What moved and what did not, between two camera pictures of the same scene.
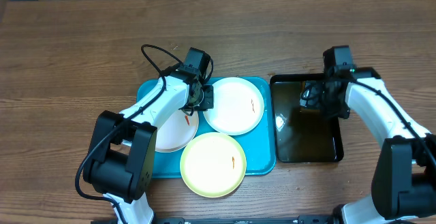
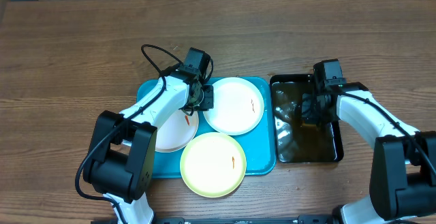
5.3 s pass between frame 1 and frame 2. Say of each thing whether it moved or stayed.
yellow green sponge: moved
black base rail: stayed
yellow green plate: stayed
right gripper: moved
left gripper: stayed
